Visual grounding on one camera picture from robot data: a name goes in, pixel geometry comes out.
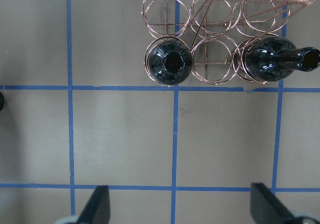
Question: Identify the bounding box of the dark glass wine bottle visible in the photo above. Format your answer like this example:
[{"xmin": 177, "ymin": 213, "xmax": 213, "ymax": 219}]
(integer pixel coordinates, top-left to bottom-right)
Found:
[{"xmin": 0, "ymin": 92, "xmax": 5, "ymax": 111}]

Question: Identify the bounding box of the copper wire wine basket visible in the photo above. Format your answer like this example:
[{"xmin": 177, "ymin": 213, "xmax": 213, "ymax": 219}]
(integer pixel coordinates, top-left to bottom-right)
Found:
[{"xmin": 141, "ymin": 0, "xmax": 316, "ymax": 85}]

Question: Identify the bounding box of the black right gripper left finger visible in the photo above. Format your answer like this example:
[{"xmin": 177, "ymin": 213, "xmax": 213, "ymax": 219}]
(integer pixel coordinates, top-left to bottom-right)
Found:
[{"xmin": 76, "ymin": 185, "xmax": 110, "ymax": 224}]

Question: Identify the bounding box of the dark wine bottle in basket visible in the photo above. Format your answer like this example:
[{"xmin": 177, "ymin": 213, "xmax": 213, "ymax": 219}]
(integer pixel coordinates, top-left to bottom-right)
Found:
[{"xmin": 233, "ymin": 36, "xmax": 320, "ymax": 82}]

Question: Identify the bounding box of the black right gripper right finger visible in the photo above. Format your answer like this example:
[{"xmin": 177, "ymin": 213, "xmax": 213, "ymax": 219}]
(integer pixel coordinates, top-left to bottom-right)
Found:
[{"xmin": 250, "ymin": 182, "xmax": 295, "ymax": 224}]

